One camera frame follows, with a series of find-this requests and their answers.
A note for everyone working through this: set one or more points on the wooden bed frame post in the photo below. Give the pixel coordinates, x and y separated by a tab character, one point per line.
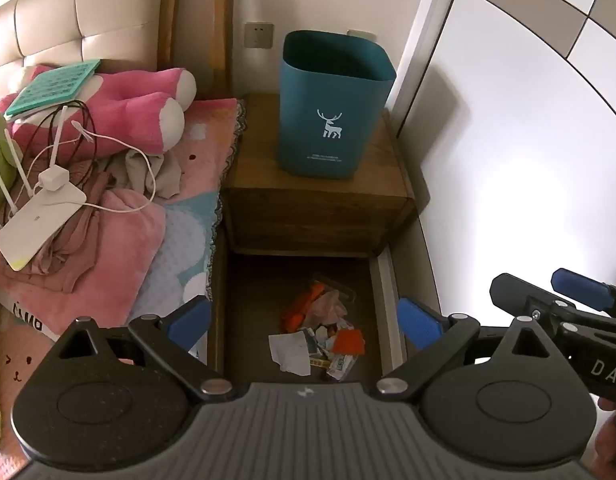
223	35

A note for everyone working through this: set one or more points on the teal grid board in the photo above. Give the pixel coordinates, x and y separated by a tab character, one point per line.
53	87

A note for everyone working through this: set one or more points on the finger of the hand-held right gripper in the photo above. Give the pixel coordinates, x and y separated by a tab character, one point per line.
512	292
582	285

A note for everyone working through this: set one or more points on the small white blue wrapper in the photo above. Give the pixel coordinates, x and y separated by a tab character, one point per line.
315	340

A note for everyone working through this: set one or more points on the white paper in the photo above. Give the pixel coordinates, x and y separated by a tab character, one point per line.
288	352

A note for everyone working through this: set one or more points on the pink plush toy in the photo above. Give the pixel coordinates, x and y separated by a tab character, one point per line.
128	105

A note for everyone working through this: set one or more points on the mauve cloth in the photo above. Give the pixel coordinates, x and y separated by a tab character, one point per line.
73	245

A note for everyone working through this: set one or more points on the white printed snack wrapper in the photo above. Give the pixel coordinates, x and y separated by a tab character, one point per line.
343	367

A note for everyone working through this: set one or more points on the wooden nightstand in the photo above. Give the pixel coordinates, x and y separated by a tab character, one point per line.
313	210

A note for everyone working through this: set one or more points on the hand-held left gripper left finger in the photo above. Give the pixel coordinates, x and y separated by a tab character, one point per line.
190	321

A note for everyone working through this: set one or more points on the beige wall socket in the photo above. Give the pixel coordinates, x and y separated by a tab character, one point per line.
259	35

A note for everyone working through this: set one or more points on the orange plastic wrapper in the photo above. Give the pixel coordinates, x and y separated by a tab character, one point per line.
300	310

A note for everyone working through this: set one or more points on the pink plastic bag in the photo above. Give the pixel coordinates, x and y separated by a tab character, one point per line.
330	305

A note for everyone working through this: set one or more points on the beige cloth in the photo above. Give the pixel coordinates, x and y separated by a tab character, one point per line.
163	175

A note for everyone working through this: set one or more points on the teal bin with deer print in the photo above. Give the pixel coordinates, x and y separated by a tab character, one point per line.
333	110

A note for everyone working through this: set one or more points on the pink blanket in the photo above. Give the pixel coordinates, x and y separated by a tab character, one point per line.
118	240

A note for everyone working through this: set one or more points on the white router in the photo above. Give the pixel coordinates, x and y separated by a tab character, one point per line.
38	225

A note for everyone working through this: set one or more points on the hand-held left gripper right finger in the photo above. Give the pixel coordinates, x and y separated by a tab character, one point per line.
417	322

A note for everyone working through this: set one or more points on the beige padded headboard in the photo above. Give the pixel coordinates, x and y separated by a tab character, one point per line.
88	10

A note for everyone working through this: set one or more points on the person's right hand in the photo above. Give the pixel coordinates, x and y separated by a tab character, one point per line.
612	435

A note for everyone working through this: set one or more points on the red orange wrapper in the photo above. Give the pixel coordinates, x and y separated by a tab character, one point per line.
350	342

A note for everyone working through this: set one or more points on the white power adapter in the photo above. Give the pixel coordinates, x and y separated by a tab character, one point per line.
53	179

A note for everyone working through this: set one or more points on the white wardrobe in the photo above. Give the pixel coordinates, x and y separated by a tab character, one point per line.
512	110

